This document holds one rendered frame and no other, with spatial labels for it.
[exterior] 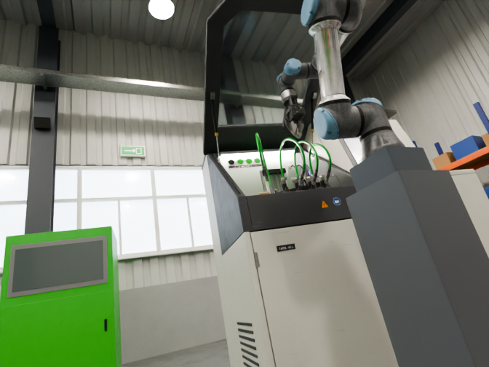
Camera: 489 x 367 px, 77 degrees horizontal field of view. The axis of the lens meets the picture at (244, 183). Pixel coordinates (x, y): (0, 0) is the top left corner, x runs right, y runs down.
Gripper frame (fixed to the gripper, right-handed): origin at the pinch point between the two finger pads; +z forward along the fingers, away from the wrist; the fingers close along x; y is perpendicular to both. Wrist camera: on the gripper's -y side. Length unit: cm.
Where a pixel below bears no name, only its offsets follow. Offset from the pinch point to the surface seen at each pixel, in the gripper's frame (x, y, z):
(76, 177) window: -197, -399, -171
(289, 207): -12.1, -3.0, 34.4
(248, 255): -35, -3, 52
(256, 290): -34, -3, 66
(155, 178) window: -71, -420, -166
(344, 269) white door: 6, -3, 65
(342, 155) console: 45, -32, -4
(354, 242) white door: 15, -3, 54
